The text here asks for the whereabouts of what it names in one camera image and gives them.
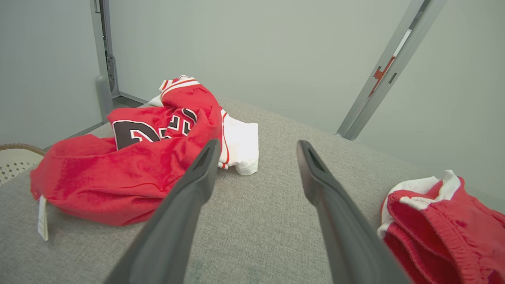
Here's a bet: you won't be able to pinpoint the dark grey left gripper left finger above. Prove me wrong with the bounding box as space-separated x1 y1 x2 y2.
105 139 221 284

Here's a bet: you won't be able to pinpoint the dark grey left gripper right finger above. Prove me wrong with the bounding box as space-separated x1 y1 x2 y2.
297 140 411 284

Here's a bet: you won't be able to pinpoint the red white numbered jersey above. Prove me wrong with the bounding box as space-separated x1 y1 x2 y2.
30 75 260 242

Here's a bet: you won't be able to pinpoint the red shorts with white trim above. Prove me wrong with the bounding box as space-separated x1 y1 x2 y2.
377 170 505 284

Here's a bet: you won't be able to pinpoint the white perforated basket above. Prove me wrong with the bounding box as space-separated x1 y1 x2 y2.
0 143 47 186

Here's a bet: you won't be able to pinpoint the grey vertical frame post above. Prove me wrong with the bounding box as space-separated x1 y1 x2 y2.
89 0 121 123

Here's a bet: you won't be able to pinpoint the slanted grey metal frame bar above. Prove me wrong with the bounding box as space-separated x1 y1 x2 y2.
335 0 448 141

